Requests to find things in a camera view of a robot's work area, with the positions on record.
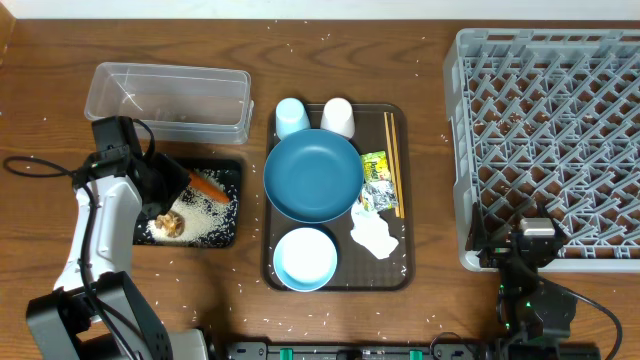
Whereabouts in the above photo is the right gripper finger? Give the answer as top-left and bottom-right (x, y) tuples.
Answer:
(465, 202), (488, 250)
(537, 202), (567, 238)

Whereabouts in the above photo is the wooden chopstick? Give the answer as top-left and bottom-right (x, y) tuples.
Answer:
(384, 112), (401, 218)
(390, 113), (405, 219)

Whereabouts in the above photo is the light blue cup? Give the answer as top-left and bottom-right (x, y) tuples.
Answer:
(276, 98), (311, 140)

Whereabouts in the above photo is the clear plastic bin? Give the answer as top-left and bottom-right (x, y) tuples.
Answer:
(84, 62), (254, 145)

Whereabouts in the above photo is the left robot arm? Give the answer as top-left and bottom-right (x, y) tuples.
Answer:
(26, 116), (209, 359)

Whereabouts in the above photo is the crumpled white napkin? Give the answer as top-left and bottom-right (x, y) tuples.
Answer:
(350, 201), (399, 260)

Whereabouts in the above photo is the brown serving tray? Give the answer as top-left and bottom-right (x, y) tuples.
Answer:
(261, 104), (415, 292)

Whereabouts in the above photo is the right wooden chopstick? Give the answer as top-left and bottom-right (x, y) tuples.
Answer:
(390, 113), (405, 219)

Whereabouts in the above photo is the green snack wrapper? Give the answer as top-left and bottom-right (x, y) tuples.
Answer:
(361, 151), (391, 183)

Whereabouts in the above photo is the dark blue plate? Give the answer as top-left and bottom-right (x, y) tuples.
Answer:
(263, 129), (364, 224)

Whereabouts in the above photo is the black waste tray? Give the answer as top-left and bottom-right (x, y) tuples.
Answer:
(132, 157), (245, 249)

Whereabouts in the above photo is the left wooden chopstick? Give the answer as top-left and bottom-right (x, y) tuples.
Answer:
(384, 112), (401, 218)

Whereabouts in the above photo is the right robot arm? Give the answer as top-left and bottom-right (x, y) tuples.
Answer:
(465, 203), (577, 359)

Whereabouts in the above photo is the light blue rice bowl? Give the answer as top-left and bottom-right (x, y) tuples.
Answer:
(273, 227), (338, 292)

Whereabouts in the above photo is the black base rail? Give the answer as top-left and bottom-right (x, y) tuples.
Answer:
(220, 342), (601, 360)

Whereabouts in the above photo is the brown food scrap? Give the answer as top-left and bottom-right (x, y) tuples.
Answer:
(154, 211), (185, 238)

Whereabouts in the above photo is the grey dishwasher rack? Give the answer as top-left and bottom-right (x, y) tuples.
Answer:
(443, 28), (639, 273)

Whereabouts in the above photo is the pink cup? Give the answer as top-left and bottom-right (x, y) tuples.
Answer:
(320, 98), (355, 139)

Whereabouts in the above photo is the orange carrot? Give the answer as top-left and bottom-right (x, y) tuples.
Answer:
(189, 171), (230, 204)

